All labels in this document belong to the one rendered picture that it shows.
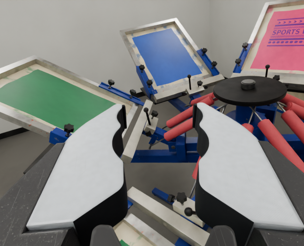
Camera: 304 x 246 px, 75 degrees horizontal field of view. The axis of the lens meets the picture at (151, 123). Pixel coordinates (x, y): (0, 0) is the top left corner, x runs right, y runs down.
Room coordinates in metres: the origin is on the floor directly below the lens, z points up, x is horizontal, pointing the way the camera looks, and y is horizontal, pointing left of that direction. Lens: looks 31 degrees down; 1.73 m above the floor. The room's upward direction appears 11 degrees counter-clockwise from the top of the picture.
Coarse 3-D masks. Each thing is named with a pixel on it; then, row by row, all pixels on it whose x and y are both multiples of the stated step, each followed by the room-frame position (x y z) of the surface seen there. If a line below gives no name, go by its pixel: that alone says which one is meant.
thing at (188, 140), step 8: (272, 104) 1.07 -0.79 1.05; (264, 112) 1.03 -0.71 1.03; (272, 112) 1.00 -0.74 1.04; (272, 120) 0.99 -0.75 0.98; (184, 136) 0.91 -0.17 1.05; (264, 136) 0.81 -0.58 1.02; (288, 136) 0.78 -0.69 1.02; (296, 136) 0.77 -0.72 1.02; (168, 144) 0.89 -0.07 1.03; (176, 144) 0.85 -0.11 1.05; (184, 144) 0.84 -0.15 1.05; (192, 144) 0.88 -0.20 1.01; (296, 144) 0.73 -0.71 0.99; (184, 152) 0.84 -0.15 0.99; (184, 160) 0.84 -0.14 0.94
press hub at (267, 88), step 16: (224, 80) 0.97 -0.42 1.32; (240, 80) 0.93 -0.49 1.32; (256, 80) 0.89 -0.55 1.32; (272, 80) 0.85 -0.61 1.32; (224, 96) 0.79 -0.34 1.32; (240, 96) 0.76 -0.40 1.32; (256, 96) 0.73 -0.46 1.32; (272, 96) 0.70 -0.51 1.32; (240, 112) 0.81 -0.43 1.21; (256, 128) 0.74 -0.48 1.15
